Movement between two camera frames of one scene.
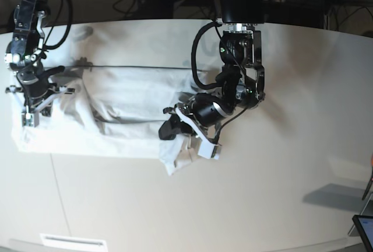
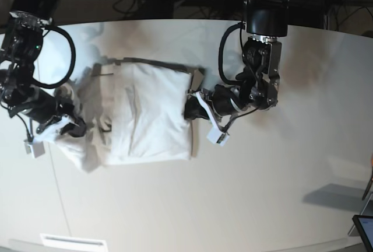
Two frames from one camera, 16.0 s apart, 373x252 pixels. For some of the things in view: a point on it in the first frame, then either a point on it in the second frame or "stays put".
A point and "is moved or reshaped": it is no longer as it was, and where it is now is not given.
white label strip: (71, 241) stays put
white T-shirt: (113, 112) is moved or reshaped
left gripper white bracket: (14, 90) -> (77, 128)
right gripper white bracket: (170, 128) -> (193, 109)
